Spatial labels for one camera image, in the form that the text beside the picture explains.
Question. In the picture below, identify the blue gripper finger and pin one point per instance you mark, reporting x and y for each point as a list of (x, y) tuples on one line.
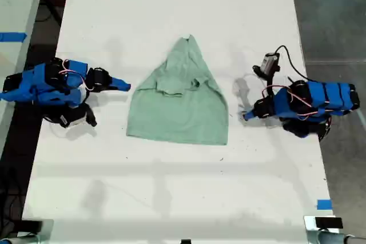
[(250, 111), (115, 88), (120, 83), (252, 116)]

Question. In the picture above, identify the pale green T-shirt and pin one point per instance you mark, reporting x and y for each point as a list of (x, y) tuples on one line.
[(177, 112)]

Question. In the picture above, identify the short blue tape piece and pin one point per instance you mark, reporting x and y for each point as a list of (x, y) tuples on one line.
[(324, 204)]

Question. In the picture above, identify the small black box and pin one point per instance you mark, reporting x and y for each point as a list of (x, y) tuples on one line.
[(31, 226), (328, 222)]

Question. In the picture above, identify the long blue tape strip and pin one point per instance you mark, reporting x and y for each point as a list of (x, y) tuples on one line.
[(12, 36)]

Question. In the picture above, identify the black camera box white label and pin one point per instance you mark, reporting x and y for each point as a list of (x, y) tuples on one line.
[(68, 119)]

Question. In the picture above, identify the white mounting plate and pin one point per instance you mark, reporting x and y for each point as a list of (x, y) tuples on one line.
[(309, 222)]

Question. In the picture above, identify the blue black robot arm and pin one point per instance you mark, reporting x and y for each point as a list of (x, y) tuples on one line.
[(43, 84), (326, 95)]

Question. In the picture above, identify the black camera stalk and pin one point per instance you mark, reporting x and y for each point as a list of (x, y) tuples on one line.
[(270, 77)]

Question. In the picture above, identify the grey black camera box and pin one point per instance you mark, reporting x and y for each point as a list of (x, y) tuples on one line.
[(269, 61)]

